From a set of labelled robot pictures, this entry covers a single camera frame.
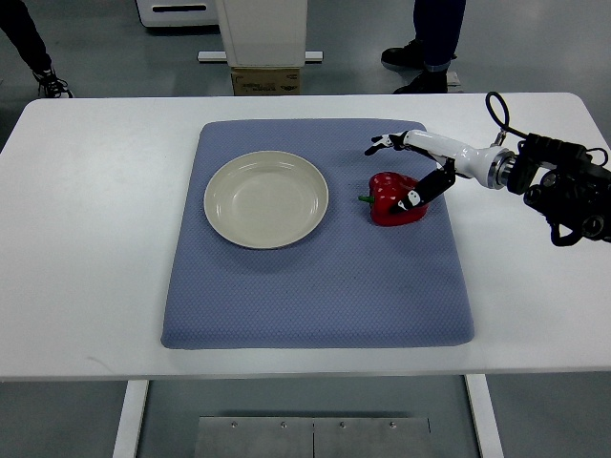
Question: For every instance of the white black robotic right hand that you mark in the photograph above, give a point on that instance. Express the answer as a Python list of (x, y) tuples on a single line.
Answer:
[(455, 159)]

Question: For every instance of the red bell pepper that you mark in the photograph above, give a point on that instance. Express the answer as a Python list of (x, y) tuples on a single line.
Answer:
[(385, 189)]

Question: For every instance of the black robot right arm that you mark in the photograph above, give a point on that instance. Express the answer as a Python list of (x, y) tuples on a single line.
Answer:
[(559, 180)]

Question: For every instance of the small grey floor plate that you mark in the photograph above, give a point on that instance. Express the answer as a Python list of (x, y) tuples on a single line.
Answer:
[(453, 80)]

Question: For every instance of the cream round plate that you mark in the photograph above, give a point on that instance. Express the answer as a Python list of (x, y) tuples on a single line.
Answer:
[(266, 199)]

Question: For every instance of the metal floor plate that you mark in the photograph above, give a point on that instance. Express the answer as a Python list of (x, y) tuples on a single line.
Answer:
[(313, 437)]

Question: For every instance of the person in blue jeans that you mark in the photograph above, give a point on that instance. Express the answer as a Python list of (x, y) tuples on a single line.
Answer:
[(437, 25)]

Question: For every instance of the blue textured cushion mat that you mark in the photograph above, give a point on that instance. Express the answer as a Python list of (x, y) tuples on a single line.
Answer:
[(349, 284)]

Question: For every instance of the brown cardboard box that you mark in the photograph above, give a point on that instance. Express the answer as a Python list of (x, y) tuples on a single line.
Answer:
[(266, 81)]

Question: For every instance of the right white table leg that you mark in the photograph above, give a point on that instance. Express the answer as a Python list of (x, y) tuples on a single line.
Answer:
[(485, 426)]

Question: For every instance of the white table leg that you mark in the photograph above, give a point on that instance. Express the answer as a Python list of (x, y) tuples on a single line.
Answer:
[(485, 426), (130, 420)]

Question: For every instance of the white machine with slot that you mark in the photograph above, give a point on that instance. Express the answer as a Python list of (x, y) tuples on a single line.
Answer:
[(177, 13)]

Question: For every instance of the left white table leg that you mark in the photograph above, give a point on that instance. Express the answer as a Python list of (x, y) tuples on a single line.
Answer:
[(130, 420)]

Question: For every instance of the person in black clothes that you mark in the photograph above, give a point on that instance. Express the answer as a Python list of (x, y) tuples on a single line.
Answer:
[(17, 24)]

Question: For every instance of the white pedestal column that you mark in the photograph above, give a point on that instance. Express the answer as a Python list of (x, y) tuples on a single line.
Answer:
[(263, 33)]

